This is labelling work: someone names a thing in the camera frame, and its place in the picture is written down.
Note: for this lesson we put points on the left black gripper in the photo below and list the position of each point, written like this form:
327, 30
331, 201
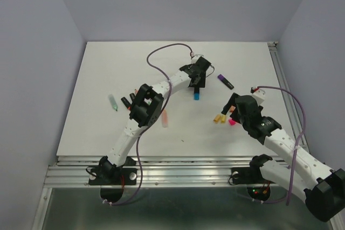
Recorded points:
201, 83

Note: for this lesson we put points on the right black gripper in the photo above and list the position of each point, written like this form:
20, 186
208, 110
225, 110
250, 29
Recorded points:
232, 101

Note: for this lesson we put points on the salmon orange highlighter cap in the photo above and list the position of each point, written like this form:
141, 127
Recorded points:
232, 108

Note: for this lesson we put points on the yellow highlighter cap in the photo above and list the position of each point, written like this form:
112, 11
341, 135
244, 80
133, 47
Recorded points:
223, 119

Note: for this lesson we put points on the blue cap black highlighter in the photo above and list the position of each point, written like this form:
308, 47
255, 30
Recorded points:
196, 93

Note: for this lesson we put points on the pink highlighter cap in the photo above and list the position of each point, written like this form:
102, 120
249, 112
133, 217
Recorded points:
231, 122

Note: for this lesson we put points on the peach highlighter cap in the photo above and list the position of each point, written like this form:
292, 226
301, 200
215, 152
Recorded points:
217, 118

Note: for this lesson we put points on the purple cap black highlighter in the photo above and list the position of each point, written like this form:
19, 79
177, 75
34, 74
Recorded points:
225, 81

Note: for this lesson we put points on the peach clear highlighter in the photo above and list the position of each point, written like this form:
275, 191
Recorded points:
164, 119

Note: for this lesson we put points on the green cap black highlighter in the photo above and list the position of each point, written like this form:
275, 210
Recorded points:
148, 102

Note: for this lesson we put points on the pink black highlighter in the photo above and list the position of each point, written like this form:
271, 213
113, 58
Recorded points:
132, 96

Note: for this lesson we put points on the orange black highlighter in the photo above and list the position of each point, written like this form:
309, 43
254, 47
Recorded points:
126, 102

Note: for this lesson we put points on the mint green clear highlighter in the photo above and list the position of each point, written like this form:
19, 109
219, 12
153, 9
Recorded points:
113, 102

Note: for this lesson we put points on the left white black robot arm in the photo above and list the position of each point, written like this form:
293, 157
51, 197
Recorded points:
146, 109

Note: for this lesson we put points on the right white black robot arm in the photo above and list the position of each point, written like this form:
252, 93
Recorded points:
319, 186

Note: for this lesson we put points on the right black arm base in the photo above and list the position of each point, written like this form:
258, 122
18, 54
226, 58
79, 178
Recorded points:
251, 175

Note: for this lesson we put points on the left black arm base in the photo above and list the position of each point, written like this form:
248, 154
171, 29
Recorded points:
107, 177

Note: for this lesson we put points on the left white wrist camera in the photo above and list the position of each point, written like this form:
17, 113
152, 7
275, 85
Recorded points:
195, 58

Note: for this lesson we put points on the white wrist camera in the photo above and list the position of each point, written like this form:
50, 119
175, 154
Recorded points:
195, 58
258, 95

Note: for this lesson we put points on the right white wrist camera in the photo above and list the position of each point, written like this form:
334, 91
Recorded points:
258, 95

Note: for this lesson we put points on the aluminium front rail frame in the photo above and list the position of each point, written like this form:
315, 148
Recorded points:
158, 172

